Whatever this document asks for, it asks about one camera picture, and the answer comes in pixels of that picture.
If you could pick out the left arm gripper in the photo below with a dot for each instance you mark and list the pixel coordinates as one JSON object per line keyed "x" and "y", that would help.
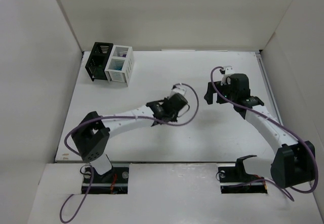
{"x": 166, "y": 118}

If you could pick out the black slotted container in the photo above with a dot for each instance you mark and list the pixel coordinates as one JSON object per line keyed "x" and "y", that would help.
{"x": 99, "y": 55}

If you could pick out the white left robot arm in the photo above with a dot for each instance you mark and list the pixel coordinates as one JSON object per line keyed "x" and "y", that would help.
{"x": 92, "y": 134}

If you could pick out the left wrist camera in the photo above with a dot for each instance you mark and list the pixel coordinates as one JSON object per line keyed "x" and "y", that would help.
{"x": 178, "y": 89}

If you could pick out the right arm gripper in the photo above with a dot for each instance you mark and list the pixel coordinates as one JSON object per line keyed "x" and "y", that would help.
{"x": 210, "y": 94}

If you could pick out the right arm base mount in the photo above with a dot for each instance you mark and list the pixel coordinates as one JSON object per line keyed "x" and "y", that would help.
{"x": 235, "y": 180}

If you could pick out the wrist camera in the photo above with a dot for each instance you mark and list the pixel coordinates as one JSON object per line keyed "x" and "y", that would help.
{"x": 178, "y": 89}
{"x": 226, "y": 71}

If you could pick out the teal lego brick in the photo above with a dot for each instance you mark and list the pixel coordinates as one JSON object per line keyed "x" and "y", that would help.
{"x": 118, "y": 68}

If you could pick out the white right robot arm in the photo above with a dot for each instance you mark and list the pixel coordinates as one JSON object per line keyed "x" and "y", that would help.
{"x": 294, "y": 165}

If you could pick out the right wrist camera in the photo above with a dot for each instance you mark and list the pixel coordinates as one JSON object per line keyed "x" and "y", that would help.
{"x": 226, "y": 71}

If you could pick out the white slotted container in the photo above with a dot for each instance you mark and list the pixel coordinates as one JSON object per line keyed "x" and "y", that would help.
{"x": 123, "y": 76}

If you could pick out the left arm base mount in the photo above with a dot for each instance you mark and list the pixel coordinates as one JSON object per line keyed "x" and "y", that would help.
{"x": 115, "y": 183}

